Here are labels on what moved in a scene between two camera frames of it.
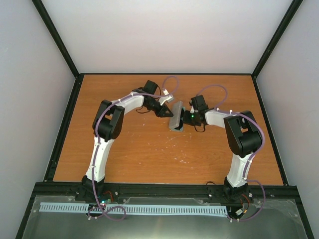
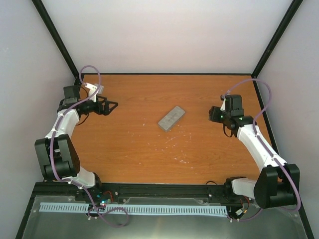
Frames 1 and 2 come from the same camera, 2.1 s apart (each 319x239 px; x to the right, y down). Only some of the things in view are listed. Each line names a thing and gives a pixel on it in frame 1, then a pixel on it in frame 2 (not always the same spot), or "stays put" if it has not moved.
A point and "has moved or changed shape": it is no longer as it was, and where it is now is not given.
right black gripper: (185, 120) → (213, 116)
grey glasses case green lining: (175, 120) has moved or changed shape
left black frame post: (58, 38) stays put
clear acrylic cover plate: (269, 217) stays put
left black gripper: (162, 113) → (104, 111)
